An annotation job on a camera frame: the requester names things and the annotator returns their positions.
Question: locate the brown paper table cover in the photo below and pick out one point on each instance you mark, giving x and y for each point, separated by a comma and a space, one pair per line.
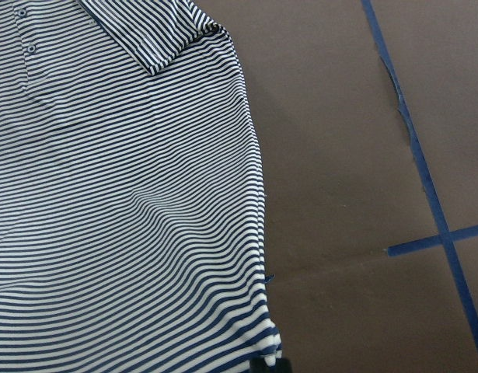
342, 184

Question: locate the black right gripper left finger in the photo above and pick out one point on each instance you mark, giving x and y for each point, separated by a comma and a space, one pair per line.
257, 365

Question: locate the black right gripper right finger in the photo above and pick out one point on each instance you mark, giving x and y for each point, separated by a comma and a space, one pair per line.
283, 365

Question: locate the blue white striped polo shirt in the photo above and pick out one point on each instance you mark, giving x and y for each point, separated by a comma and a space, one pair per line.
132, 204

